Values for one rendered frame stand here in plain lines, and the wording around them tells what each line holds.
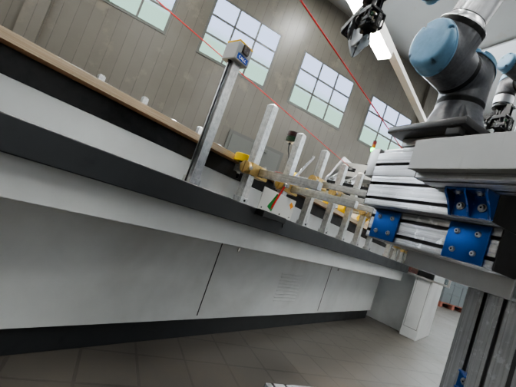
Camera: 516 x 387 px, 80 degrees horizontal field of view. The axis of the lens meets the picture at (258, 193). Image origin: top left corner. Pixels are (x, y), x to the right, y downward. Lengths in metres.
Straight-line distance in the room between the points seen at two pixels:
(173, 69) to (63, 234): 5.51
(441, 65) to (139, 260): 1.16
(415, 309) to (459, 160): 3.14
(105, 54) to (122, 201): 5.55
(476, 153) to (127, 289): 1.19
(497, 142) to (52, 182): 0.95
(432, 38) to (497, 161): 0.37
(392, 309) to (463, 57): 3.30
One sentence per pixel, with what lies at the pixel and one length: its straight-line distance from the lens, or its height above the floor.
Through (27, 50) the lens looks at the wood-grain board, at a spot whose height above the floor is 0.88.
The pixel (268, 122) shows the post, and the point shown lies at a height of 1.04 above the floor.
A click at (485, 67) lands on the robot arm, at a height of 1.21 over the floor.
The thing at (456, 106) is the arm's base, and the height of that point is 1.10.
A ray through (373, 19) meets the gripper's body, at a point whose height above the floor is 1.42.
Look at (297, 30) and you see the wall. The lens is 7.75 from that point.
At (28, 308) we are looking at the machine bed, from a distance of 1.25.
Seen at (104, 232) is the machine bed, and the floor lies 0.44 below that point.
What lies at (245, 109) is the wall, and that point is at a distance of 6.69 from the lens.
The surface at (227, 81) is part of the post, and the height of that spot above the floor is 1.07.
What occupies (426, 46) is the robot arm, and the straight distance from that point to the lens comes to 0.92.
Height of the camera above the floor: 0.67
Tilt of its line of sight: 4 degrees up
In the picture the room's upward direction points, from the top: 19 degrees clockwise
